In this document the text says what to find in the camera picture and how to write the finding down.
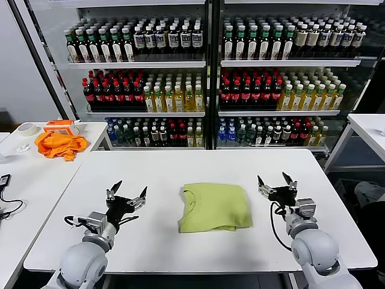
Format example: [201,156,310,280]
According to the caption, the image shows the grey fabric bundle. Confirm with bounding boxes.
[353,181,385,208]

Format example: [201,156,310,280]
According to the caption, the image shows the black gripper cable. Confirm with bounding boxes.
[119,215,140,228]
[269,201,294,250]

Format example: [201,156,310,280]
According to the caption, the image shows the black framed glass door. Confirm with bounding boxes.
[339,4,385,121]
[7,0,81,121]

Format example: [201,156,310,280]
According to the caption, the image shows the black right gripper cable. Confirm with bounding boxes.
[269,201,294,250]

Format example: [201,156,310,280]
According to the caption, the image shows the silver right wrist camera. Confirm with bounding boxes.
[295,197,317,222]

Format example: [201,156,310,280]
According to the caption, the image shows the white beverage display cabinet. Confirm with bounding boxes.
[48,0,211,151]
[210,0,377,153]

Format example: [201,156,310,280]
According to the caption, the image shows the black chair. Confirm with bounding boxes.
[357,200,385,272]

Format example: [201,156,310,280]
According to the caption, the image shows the dark tea bottle green cap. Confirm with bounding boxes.
[223,25,234,61]
[270,25,283,61]
[109,27,123,63]
[258,25,271,61]
[97,27,112,63]
[235,25,246,61]
[121,26,135,63]
[282,25,295,60]
[85,28,100,63]
[65,27,78,63]
[246,25,259,61]
[75,28,90,63]

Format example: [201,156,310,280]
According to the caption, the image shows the light green t-shirt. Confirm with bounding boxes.
[178,182,253,234]

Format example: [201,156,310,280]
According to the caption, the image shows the crumpled orange cloth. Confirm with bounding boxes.
[34,131,88,163]

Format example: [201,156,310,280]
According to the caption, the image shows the white side table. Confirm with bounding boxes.
[324,113,385,174]
[0,121,109,289]

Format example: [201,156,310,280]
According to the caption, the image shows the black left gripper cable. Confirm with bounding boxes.
[119,215,140,228]

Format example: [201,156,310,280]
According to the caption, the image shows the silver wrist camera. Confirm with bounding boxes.
[85,211,108,235]
[295,197,317,222]

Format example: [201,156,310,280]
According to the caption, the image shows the white shelf board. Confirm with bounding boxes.
[111,146,206,151]
[220,60,361,68]
[85,111,206,119]
[215,145,328,152]
[218,110,340,117]
[67,61,207,70]

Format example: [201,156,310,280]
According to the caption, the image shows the small cola bottle red cap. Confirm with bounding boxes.
[290,122,301,145]
[168,123,179,148]
[177,123,188,148]
[299,122,310,145]

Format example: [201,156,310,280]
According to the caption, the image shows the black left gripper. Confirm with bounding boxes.
[105,179,149,229]

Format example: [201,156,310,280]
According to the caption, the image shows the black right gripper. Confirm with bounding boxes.
[257,171,298,207]

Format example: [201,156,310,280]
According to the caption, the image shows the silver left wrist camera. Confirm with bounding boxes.
[85,211,108,235]

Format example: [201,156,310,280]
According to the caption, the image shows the black adapter cable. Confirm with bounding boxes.
[0,186,24,220]

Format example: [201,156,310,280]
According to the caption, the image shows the dark bottle blue label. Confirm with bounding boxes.
[351,25,367,58]
[340,25,356,58]
[144,25,156,57]
[317,24,331,58]
[155,25,167,57]
[329,25,343,58]
[132,26,144,57]
[167,25,179,57]
[179,25,191,57]
[191,25,203,57]

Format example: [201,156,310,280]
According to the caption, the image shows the beige masking tape roll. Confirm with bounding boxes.
[17,123,40,138]

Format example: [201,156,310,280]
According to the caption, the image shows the orange and white box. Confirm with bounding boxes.
[43,119,81,137]

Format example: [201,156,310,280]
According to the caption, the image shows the dark bottle beige label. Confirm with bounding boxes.
[306,24,319,58]
[294,24,307,58]

